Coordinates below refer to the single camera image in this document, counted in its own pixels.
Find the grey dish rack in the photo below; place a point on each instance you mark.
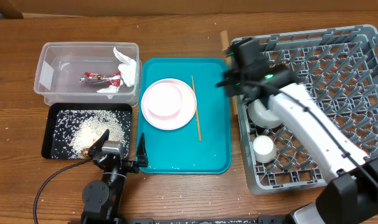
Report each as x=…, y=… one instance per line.
x=339, y=67

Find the white napkin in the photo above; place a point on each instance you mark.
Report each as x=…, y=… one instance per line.
x=124, y=76

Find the grey bowl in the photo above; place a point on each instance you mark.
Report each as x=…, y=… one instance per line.
x=261, y=116

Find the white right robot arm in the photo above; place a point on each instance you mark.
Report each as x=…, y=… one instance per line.
x=351, y=193

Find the pink plate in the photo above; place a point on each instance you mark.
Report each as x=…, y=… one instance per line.
x=183, y=116

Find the white paper cup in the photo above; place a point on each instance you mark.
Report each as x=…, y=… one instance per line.
x=264, y=149

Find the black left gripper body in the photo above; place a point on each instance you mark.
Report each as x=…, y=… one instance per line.
x=128, y=167

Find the teal serving tray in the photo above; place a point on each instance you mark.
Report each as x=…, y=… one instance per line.
x=179, y=151

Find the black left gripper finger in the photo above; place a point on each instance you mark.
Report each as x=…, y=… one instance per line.
x=141, y=154
x=97, y=146

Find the wooden chopstick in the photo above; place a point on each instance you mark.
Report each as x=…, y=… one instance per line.
x=225, y=45
x=197, y=114

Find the black rectangular tray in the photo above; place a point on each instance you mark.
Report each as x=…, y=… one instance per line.
x=54, y=109

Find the clear plastic bin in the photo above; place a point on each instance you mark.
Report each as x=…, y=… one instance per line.
x=61, y=64

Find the pink small bowl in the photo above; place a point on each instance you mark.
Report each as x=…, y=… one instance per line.
x=164, y=99

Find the red snack wrapper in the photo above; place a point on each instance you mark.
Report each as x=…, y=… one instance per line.
x=95, y=78

